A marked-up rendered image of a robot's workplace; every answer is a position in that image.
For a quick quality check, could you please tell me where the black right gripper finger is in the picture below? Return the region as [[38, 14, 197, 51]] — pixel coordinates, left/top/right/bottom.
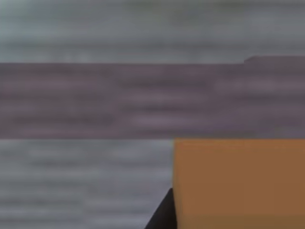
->
[[144, 187, 177, 229]]

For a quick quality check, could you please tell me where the orange block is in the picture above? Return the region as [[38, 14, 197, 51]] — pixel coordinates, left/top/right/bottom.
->
[[172, 137, 305, 229]]

